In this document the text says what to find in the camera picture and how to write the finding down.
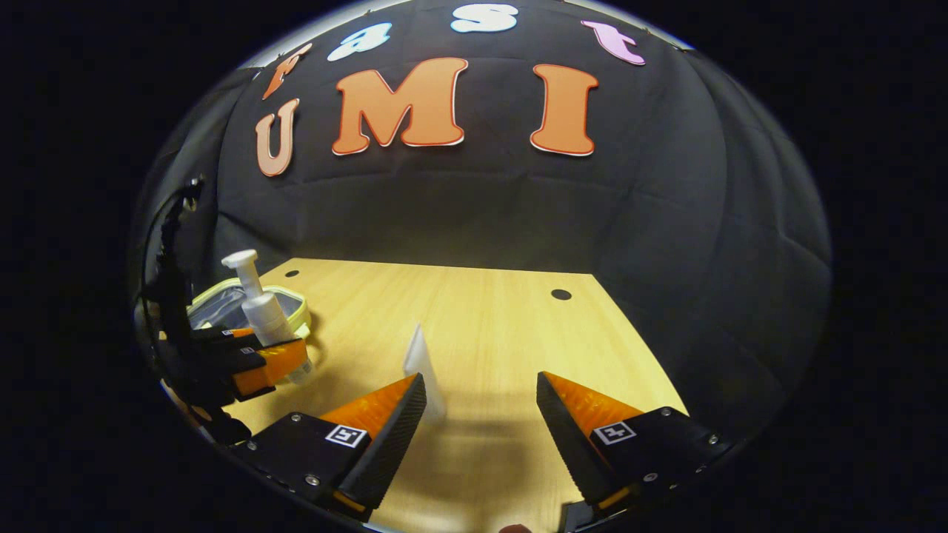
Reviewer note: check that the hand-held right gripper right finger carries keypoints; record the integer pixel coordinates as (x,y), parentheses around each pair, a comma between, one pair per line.
(570,444)

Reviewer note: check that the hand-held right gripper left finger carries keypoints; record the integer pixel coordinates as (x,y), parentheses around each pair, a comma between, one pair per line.
(392,444)

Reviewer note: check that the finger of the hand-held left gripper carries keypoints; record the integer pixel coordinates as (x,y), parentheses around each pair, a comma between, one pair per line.
(274,366)
(222,337)

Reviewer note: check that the white pump bottle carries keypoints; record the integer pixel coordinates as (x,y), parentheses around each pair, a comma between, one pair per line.
(263,311)

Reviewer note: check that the white skin care tube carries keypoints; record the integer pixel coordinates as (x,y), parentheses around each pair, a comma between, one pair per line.
(422,363)

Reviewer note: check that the black backdrop cloth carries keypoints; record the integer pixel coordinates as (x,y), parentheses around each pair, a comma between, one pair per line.
(518,207)

